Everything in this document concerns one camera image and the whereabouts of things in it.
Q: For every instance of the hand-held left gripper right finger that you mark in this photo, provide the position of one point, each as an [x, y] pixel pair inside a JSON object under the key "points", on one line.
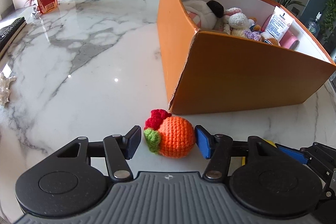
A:
{"points": [[202, 142]]}

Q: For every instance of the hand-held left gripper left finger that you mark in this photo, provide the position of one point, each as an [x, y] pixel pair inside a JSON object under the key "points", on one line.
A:
{"points": [[133, 142]]}

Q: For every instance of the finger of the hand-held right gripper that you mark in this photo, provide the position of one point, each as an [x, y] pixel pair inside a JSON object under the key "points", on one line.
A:
{"points": [[291, 153]]}

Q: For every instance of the yellow object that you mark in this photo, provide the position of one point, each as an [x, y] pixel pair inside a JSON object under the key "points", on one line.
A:
{"points": [[270, 144]]}

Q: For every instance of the orange crochet fruit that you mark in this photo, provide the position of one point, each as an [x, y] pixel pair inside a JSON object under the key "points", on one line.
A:
{"points": [[176, 134]]}

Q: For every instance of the orange cardboard box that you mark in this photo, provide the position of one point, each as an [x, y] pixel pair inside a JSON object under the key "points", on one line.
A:
{"points": [[236, 71]]}

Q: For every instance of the pink wallet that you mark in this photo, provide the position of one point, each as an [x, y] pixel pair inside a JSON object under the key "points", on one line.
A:
{"points": [[287, 40]]}

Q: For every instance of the brown white dog plush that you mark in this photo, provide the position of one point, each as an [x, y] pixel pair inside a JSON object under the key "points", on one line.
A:
{"points": [[273, 41]]}

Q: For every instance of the blue hang tag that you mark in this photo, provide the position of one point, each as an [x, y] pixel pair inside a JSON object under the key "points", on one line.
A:
{"points": [[267, 41]]}

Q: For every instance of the white pink crochet bunny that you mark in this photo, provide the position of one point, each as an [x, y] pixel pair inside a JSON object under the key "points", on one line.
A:
{"points": [[237, 20]]}

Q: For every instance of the white lotion tube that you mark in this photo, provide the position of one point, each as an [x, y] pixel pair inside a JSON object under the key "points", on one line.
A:
{"points": [[278, 23]]}

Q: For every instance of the white plush with black ear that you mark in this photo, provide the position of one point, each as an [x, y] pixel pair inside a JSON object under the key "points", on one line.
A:
{"points": [[202, 10]]}

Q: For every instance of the water jug with pump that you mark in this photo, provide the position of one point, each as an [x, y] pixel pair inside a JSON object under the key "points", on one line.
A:
{"points": [[313, 24]]}

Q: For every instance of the white coral ornament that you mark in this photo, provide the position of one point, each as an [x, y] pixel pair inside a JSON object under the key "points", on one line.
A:
{"points": [[4, 87]]}

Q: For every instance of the green ivy plant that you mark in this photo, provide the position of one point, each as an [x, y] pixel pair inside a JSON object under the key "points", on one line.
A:
{"points": [[330, 8]]}

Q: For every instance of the black keyboard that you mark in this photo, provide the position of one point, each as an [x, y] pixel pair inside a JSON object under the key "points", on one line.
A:
{"points": [[10, 32]]}

